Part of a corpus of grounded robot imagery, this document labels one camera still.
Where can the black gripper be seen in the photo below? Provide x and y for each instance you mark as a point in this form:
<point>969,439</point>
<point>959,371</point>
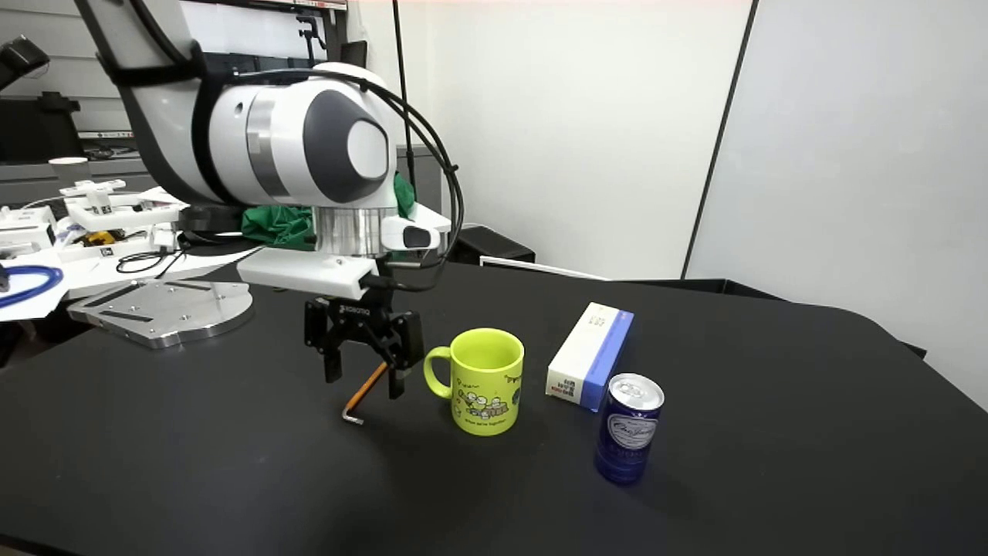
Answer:
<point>361,326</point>

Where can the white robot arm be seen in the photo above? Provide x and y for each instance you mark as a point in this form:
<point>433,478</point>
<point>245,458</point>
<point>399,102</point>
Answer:
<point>279,134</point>

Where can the yellow green mug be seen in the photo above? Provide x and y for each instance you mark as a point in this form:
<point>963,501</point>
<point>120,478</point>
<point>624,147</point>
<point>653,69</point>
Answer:
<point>487,381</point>

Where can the green cloth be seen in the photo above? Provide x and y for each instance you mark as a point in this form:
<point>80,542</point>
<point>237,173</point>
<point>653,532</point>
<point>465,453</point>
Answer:
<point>279,225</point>

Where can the black box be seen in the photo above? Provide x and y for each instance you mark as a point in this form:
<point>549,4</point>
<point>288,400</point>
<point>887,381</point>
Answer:
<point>496,248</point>

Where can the round grey metal plate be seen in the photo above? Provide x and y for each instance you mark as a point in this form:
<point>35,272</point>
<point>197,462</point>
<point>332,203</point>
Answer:
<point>165,310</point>

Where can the white and blue box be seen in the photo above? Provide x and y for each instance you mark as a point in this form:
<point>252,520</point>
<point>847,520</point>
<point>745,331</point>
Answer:
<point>588,355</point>

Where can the black bar on plate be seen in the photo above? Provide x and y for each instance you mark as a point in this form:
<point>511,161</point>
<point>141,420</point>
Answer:
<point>112,295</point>

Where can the blue drink can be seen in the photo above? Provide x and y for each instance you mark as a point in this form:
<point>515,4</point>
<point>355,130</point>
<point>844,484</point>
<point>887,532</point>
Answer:
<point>629,426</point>

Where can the white plastic parts pile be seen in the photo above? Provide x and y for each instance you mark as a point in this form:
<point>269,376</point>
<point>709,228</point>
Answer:
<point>102,211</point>

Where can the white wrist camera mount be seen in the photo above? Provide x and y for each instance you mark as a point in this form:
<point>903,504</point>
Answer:
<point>309,272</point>

